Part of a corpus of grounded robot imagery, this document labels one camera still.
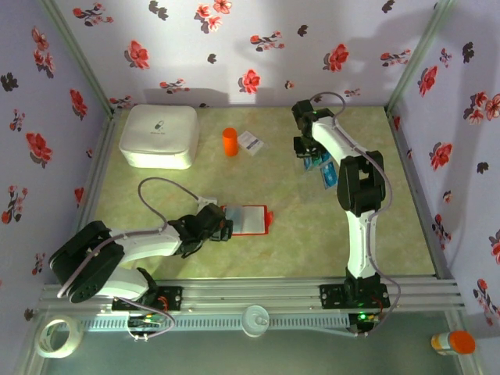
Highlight blue packets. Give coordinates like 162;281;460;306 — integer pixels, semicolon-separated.
320;162;338;191

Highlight red card holder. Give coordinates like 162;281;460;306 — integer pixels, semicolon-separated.
220;203;275;238

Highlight small white card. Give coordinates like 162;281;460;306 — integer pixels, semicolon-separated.
237;130;265;156

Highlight orange plastic cup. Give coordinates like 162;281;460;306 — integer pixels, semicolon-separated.
222;127;240;158

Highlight white round lid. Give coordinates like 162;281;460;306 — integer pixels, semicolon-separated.
241;305;271;338

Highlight white medicine bag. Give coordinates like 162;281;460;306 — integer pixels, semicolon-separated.
118;103;200;170

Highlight clear tape roll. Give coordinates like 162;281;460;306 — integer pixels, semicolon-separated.
34;317;84;359

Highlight orange capped medicine bottle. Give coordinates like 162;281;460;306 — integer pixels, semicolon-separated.
430;330;477;357

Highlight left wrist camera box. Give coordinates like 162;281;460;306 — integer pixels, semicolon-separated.
196;202;228;230

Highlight grey left arm cable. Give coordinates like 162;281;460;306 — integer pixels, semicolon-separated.
57;177;219;300

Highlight aluminium front rail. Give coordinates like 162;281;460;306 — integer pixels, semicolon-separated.
37;274;466;314

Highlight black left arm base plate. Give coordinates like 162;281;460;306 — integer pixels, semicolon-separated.
112;284;184;313

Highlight white slotted cable duct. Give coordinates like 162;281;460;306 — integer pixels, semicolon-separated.
80;313;352;334

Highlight aluminium side rail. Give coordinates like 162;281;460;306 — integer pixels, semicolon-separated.
386;109;459;280
58;112;123;283

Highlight aluminium corner post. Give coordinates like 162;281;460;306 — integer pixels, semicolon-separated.
38;0;123;118
384;0;457;113

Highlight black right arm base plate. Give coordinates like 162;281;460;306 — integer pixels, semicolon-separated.
319;282;391;310

